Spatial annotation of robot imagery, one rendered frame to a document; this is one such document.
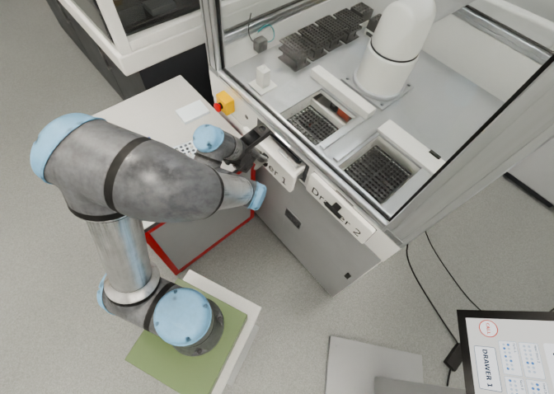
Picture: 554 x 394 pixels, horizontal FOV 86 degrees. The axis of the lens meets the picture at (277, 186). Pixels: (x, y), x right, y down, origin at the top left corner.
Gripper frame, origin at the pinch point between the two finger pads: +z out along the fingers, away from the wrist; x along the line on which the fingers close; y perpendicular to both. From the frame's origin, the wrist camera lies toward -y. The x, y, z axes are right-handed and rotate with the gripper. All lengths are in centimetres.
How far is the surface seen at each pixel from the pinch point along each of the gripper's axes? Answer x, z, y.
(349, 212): 35.8, 3.9, -6.2
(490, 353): 85, -8, -6
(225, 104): -29.7, 3.3, -3.3
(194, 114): -43.7, 9.6, 10.6
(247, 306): 35, -8, 38
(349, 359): 82, 69, 55
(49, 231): -85, 21, 129
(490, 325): 82, -5, -11
